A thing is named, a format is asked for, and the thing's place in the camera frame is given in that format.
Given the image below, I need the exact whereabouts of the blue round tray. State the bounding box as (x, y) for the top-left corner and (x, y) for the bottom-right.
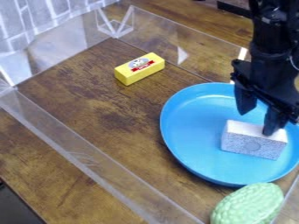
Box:
(161, 83), (299, 187)

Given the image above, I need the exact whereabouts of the white speckled block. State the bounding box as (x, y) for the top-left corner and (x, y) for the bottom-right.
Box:
(221, 120), (287, 160)

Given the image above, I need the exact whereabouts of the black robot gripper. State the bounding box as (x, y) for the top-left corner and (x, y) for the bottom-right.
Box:
(231, 0), (299, 137)

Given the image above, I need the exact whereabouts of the yellow toy block with label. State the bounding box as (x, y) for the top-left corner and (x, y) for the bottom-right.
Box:
(115, 52), (165, 86)

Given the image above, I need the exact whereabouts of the clear acrylic enclosure wall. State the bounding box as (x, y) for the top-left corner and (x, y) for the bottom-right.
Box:
(0, 0), (253, 224)

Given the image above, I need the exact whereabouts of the green bumpy toy vegetable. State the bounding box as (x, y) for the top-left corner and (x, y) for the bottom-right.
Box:
(210, 183), (285, 224)

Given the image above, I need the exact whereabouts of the black bar on table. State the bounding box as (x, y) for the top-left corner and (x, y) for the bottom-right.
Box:
(217, 0), (251, 18)

